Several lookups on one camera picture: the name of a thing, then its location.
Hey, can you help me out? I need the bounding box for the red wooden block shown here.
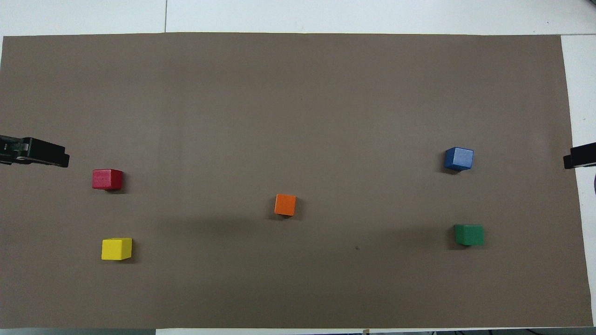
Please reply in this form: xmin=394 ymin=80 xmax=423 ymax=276
xmin=92 ymin=169 xmax=123 ymax=191

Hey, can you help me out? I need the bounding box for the green wooden block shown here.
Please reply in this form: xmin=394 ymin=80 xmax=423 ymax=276
xmin=454 ymin=224 xmax=485 ymax=246

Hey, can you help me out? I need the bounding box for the orange wooden block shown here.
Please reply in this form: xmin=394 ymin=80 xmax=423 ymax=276
xmin=274 ymin=194 xmax=297 ymax=217

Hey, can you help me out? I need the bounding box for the blue wooden block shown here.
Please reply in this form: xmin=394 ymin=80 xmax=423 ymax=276
xmin=444 ymin=147 xmax=474 ymax=171

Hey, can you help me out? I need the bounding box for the brown table mat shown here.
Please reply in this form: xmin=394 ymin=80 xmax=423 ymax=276
xmin=0 ymin=33 xmax=594 ymax=330

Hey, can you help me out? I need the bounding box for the yellow wooden block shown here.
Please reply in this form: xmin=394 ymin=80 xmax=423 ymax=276
xmin=102 ymin=238 xmax=133 ymax=261

